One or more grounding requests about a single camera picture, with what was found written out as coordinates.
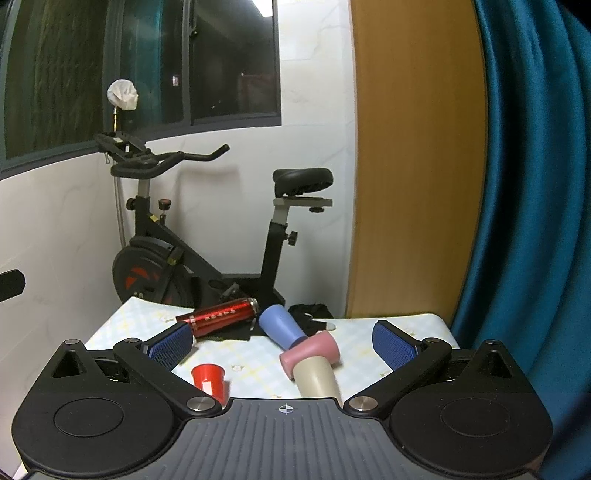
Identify black exercise bike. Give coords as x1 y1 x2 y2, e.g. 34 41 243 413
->
93 131 334 319

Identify black cloth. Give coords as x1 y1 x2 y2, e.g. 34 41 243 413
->
287 302 335 337

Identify wooden panel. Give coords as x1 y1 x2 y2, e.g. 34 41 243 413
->
346 0 490 319

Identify dark framed window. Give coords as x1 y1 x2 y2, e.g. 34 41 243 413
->
0 0 282 174

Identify red metal bottle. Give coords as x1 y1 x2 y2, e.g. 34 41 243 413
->
175 298 260 339

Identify white wrapped bundle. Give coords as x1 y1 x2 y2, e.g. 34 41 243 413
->
107 79 139 112

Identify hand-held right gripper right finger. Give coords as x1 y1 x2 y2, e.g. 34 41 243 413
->
346 319 528 413

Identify black angular object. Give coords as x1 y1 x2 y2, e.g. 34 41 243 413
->
0 270 27 302

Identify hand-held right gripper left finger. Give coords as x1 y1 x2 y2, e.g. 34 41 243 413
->
44 322 225 415

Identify pink cup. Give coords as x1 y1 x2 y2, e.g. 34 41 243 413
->
279 333 341 381

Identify beige cup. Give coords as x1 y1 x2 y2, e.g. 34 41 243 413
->
294 360 342 400

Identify blue cup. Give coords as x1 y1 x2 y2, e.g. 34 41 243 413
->
259 305 308 349

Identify small red cup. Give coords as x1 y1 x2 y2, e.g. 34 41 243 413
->
191 364 230 402

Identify teal curtain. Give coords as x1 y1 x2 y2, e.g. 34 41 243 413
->
450 0 591 416

